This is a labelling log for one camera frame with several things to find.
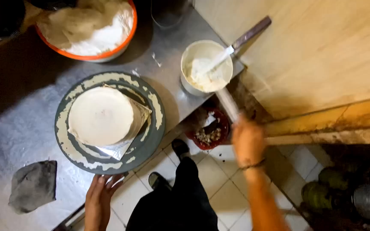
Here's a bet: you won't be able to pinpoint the person's right hand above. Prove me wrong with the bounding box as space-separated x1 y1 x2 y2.
231 113 267 169

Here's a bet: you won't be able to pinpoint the person's left hand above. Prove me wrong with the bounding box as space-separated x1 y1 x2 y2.
84 172 125 219

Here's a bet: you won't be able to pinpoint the long metal icing spatula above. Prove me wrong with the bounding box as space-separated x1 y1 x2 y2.
216 87 242 124

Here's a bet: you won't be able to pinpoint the grey cake turntable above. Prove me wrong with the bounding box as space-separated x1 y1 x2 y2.
54 71 166 175

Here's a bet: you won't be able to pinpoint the red waste bin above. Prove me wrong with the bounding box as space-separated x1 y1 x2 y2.
185 107 231 151

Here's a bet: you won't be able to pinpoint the person's black shoe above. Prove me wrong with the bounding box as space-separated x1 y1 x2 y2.
171 139 191 161
148 172 173 192

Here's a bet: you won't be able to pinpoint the grey cloth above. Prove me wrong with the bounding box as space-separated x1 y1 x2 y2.
8 160 58 215

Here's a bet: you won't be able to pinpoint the white frosted round cake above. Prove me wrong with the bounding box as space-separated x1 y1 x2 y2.
67 86 141 148

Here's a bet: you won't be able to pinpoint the person's black trousers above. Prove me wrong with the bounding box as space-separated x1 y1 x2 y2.
125 157 219 231

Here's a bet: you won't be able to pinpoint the silver square cake board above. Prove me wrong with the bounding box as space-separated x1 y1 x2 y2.
92 83 153 161

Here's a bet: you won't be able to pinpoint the white tub of cream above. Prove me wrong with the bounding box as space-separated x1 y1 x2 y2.
180 40 234 97

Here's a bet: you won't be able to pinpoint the heap of metal pots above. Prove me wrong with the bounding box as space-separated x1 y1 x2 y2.
301 144 370 231

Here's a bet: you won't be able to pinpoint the clear glass container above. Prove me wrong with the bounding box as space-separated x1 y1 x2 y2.
150 0 194 30

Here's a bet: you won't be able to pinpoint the orange-rimmed bowl of flour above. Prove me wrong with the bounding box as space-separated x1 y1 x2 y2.
35 0 138 63

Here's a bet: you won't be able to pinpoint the black round pan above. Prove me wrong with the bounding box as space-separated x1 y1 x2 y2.
0 0 26 44

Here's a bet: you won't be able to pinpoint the dark wrist bracelet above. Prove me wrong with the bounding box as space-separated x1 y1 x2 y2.
239 158 266 171

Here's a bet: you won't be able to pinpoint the knife with grey handle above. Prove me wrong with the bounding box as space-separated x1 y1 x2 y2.
201 16 272 76

